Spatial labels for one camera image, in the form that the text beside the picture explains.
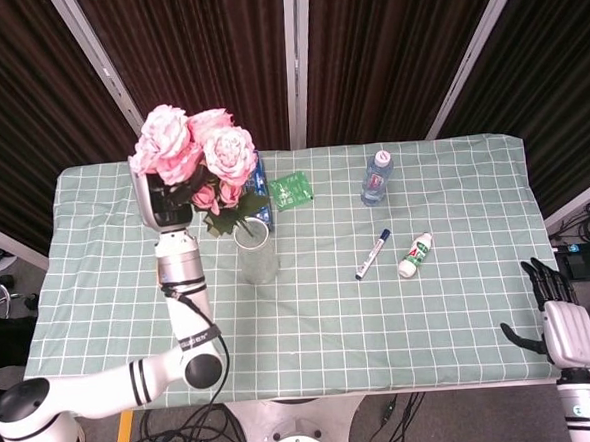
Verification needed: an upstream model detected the green foil sachet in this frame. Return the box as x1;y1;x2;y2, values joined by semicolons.
267;171;317;213

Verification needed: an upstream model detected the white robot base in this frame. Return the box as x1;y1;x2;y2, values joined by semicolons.
224;392;371;442

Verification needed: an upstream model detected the green white grid tablecloth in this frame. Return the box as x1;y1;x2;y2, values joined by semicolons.
9;130;569;417

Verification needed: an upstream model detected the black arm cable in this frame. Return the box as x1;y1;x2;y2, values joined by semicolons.
159;279;236;426

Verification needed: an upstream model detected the pink artificial rose bouquet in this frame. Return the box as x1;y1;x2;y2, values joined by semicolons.
125;98;274;245

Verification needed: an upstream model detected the white partition frame post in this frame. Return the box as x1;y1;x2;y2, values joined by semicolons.
416;0;534;141
280;0;321;150
539;171;590;233
49;0;147;142
0;212;52;275

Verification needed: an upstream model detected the white blue-capped marker pen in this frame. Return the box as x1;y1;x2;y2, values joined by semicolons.
352;227;396;282

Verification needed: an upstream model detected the small white milk drink bottle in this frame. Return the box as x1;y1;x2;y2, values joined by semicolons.
394;231;437;280

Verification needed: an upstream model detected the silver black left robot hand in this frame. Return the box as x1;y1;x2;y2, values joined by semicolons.
128;153;199;237

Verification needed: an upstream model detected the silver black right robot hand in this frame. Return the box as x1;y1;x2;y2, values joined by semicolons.
495;254;590;375

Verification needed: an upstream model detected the clear plastic water bottle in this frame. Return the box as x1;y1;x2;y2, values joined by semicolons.
357;148;397;208

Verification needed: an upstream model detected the blue printed carton box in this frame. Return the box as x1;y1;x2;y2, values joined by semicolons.
240;149;278;234

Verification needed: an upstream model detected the clear textured glass vase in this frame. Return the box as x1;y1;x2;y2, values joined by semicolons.
231;214;283;287

